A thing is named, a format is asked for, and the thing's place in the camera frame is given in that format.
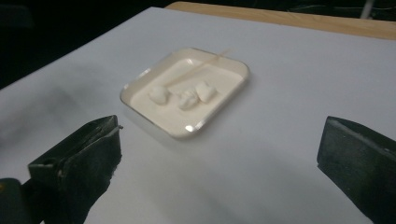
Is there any metal stand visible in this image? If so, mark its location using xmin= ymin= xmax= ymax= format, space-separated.
xmin=360 ymin=0 xmax=375 ymax=20

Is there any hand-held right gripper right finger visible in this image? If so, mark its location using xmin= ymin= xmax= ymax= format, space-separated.
xmin=316 ymin=116 xmax=396 ymax=224

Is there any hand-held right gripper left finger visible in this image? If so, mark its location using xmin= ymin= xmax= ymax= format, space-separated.
xmin=27 ymin=114 xmax=123 ymax=224

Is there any cream rectangular tray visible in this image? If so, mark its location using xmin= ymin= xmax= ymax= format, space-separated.
xmin=119 ymin=47 xmax=251 ymax=140

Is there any wooden skewer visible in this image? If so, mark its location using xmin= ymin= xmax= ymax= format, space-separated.
xmin=163 ymin=49 xmax=232 ymax=89

